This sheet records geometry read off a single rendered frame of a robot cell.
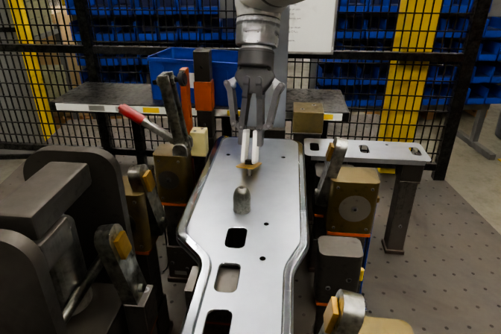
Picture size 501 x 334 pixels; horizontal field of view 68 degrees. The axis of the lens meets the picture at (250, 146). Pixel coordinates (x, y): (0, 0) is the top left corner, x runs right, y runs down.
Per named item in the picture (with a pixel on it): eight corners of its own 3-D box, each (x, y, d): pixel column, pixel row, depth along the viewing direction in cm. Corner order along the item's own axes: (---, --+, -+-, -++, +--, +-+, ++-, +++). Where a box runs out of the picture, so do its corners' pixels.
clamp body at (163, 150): (194, 286, 90) (183, 157, 75) (156, 282, 91) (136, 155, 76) (201, 267, 96) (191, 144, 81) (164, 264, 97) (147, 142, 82)
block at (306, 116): (314, 225, 111) (324, 112, 96) (287, 223, 112) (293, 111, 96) (312, 209, 119) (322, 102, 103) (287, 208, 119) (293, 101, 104)
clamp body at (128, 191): (165, 353, 75) (141, 197, 59) (113, 347, 76) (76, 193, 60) (174, 324, 81) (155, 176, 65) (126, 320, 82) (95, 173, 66)
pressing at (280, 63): (284, 128, 102) (290, -5, 87) (243, 127, 103) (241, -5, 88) (284, 127, 102) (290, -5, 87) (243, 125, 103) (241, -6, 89)
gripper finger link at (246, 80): (250, 76, 75) (244, 75, 76) (241, 130, 77) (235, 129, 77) (255, 77, 79) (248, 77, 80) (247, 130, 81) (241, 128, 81)
